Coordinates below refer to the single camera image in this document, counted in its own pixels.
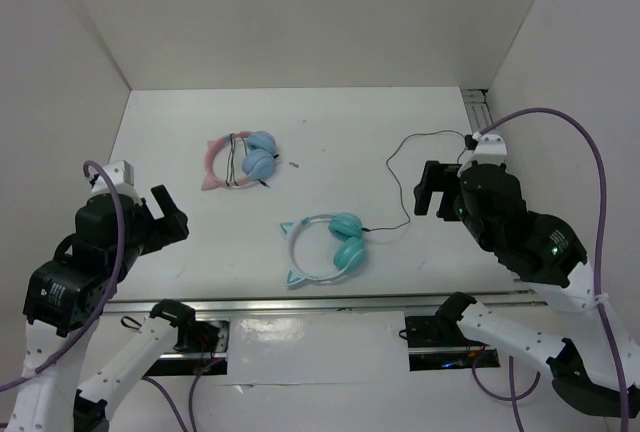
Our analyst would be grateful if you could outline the teal cat-ear headphones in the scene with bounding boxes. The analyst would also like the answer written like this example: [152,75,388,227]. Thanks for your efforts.
[279,212,367,288]

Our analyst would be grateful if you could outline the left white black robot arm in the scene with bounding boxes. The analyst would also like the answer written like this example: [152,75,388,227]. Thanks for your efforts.
[7,185,198,431]

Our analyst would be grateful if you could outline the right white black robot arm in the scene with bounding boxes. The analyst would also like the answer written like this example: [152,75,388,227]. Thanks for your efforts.
[414,161,639,418]

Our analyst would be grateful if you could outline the pink blue cat-ear headphones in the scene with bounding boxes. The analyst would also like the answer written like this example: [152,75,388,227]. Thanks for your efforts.
[200,131,279,191]

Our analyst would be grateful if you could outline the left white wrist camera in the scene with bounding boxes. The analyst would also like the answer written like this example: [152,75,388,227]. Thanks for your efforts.
[90,160,142,204]

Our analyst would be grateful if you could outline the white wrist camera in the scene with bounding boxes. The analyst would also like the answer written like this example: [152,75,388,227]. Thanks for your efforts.
[458,132,507,174]
[90,160,142,204]

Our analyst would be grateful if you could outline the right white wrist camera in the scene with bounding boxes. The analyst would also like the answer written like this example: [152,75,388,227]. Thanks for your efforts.
[458,132,507,174]

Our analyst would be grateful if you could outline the aluminium side rail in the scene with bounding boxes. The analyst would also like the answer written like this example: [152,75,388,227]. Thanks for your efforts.
[460,89,494,132]

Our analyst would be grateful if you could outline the aluminium front rail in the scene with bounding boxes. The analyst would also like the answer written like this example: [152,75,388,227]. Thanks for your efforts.
[104,291,546,315]

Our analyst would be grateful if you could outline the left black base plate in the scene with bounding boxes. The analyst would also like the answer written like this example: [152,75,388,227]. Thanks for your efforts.
[146,320,230,377]

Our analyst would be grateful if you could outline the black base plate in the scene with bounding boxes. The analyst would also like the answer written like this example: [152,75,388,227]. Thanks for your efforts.
[398,315,500,371]
[146,320,230,377]

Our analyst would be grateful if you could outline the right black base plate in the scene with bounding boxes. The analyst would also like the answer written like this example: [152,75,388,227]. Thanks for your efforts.
[398,315,500,371]

